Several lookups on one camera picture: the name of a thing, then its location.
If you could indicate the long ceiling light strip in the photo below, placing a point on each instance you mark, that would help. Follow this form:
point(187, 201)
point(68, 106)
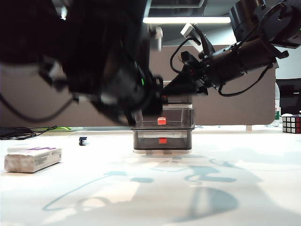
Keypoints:
point(169, 19)

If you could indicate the white partition foot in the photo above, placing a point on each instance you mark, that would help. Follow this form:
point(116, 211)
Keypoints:
point(248, 128)

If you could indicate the small green object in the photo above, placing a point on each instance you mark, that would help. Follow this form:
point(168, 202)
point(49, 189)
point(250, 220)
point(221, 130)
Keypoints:
point(63, 129)

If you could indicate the white earbuds case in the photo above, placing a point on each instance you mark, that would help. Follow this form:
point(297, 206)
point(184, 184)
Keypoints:
point(17, 148)

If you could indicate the white plastic drawer cabinet frame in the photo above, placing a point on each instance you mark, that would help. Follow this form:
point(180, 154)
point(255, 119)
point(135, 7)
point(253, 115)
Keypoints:
point(150, 151)

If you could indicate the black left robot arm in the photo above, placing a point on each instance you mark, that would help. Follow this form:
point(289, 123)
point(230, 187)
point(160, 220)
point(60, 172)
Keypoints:
point(70, 35)

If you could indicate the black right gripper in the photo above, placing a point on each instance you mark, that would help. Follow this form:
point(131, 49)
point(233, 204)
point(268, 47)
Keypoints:
point(201, 75)

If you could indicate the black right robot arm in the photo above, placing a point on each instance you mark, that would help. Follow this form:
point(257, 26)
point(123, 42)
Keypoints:
point(235, 58)

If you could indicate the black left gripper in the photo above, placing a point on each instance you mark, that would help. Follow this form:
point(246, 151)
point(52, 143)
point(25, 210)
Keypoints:
point(141, 94)

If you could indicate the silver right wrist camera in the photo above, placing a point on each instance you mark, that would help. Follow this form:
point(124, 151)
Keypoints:
point(189, 31)

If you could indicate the black rubik's cube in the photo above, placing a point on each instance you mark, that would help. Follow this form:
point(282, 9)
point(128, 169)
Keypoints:
point(291, 123)

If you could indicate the white napkin pack purple print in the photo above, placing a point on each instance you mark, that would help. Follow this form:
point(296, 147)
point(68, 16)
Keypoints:
point(35, 161)

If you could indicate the black monitor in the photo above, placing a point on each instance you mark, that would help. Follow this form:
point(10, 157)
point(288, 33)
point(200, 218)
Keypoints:
point(289, 94)

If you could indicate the clear plastic bottle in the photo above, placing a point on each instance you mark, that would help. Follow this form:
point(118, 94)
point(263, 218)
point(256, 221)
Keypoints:
point(277, 106)

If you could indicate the brown desk partition panel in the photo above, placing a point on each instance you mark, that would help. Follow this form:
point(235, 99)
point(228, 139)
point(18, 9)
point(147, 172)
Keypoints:
point(235, 110)

